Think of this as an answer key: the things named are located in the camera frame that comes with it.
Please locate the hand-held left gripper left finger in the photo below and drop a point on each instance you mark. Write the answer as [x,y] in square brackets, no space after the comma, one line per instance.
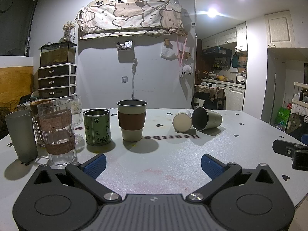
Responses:
[96,164]

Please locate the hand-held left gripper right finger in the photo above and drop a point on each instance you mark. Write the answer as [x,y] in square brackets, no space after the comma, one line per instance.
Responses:
[211,166]

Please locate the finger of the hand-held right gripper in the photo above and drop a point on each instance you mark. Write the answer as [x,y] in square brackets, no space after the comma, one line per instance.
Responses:
[284,148]
[305,140]

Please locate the plain steel cup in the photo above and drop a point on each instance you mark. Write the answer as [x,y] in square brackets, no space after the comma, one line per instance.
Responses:
[211,120]

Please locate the white paper cup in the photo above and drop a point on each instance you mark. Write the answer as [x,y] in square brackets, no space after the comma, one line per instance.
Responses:
[182,123]

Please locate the green tin cup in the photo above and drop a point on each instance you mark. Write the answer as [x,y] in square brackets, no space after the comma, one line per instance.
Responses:
[96,127]

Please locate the steel cup with brown sleeve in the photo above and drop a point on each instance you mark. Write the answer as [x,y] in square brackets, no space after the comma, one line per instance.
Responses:
[131,122]

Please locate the cartoon printed bag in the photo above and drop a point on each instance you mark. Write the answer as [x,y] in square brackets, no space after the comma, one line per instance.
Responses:
[297,125]

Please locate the green plastic bag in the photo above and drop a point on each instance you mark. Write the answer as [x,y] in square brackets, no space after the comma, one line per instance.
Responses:
[282,115]

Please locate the white storage shelf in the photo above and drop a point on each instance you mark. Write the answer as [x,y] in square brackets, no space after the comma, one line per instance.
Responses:
[300,93]

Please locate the clear mug with brown bands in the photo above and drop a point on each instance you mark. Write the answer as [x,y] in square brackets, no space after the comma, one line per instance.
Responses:
[57,134]

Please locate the ribbed clear glass goblet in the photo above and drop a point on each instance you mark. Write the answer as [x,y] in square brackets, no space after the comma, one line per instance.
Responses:
[75,110]

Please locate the chair with brown jacket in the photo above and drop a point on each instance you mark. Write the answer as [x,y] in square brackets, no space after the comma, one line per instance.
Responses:
[211,96]

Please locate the grey frosted tumbler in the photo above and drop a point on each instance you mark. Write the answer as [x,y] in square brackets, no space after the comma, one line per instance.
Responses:
[20,134]

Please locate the white washing machine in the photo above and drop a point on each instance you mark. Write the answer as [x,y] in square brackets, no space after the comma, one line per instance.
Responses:
[209,85]

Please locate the white plastic drawer unit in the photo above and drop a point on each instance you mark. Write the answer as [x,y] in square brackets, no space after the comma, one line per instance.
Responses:
[56,80]

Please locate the white plush sheep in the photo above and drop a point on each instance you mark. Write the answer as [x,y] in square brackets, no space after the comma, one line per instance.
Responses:
[186,69]

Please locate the wooden board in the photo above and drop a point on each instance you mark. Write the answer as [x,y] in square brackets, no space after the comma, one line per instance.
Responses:
[14,84]

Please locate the glass fish tank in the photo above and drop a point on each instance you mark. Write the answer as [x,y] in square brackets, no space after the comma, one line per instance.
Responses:
[57,55]

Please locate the pink ribbon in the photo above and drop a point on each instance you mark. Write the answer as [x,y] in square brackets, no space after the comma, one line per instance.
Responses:
[181,53]

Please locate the hanging white cloth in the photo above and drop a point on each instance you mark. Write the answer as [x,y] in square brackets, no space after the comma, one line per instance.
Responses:
[167,53]

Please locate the dried flower bouquet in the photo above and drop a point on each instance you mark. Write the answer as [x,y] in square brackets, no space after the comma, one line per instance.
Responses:
[68,27]

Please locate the cartoon printed blanket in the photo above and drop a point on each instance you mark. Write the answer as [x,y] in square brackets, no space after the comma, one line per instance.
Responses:
[130,16]

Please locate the round ceiling light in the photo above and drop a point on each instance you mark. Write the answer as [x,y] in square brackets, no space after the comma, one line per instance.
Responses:
[212,12]

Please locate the dark curtain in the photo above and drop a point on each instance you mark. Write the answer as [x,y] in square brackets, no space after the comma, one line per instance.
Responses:
[14,21]

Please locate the white wall switch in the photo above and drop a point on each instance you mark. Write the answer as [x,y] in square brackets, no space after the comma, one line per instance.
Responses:
[124,79]

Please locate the cream single-door wall cabinet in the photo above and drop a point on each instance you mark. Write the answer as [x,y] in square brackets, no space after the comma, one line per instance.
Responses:
[280,28]

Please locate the white kitchen wall cabinets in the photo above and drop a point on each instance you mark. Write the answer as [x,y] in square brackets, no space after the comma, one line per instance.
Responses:
[228,37]

